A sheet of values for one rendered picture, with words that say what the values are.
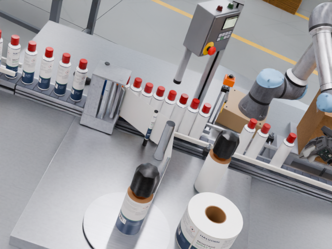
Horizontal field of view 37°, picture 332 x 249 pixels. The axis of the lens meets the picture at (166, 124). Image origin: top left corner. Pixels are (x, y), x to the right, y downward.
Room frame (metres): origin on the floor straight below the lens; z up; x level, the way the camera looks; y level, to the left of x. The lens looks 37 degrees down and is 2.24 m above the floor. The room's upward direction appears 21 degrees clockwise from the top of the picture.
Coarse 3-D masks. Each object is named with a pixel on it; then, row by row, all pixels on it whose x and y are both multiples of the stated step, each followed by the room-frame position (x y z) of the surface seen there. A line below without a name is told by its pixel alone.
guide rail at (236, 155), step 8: (176, 136) 1.69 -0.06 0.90; (184, 136) 1.70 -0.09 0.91; (200, 144) 1.70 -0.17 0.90; (248, 160) 1.71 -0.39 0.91; (256, 160) 1.72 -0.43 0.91; (272, 168) 1.72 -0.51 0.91; (280, 168) 1.72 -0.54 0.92; (296, 176) 1.72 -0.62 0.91; (304, 176) 1.73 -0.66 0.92; (320, 184) 1.73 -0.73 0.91
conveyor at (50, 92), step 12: (24, 84) 1.68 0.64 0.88; (36, 84) 1.71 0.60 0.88; (60, 96) 1.69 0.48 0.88; (84, 96) 1.75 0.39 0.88; (120, 120) 1.68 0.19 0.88; (192, 144) 1.71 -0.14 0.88; (264, 168) 1.73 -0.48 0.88; (288, 168) 1.79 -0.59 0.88; (300, 180) 1.74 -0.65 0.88; (324, 180) 1.80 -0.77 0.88
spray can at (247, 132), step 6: (252, 120) 1.75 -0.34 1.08; (246, 126) 1.74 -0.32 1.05; (252, 126) 1.74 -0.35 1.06; (246, 132) 1.73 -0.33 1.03; (252, 132) 1.73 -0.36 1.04; (240, 138) 1.74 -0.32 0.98; (246, 138) 1.73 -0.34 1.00; (240, 144) 1.73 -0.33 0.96; (246, 144) 1.73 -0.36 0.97; (240, 150) 1.73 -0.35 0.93
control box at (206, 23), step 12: (216, 0) 1.87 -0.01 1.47; (204, 12) 1.75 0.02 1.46; (216, 12) 1.76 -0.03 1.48; (228, 12) 1.80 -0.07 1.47; (240, 12) 1.86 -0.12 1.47; (192, 24) 1.77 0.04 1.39; (204, 24) 1.74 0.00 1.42; (216, 24) 1.75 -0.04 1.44; (192, 36) 1.76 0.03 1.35; (204, 36) 1.73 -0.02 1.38; (216, 36) 1.77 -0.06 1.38; (192, 48) 1.75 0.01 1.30; (204, 48) 1.73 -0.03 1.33; (216, 48) 1.81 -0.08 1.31
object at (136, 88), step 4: (136, 80) 1.72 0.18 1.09; (140, 80) 1.73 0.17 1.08; (132, 84) 1.73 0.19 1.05; (136, 84) 1.71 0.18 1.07; (140, 84) 1.72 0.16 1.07; (132, 88) 1.71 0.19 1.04; (136, 88) 1.71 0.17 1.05; (140, 88) 1.73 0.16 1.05; (136, 92) 1.71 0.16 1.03; (140, 92) 1.73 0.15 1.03
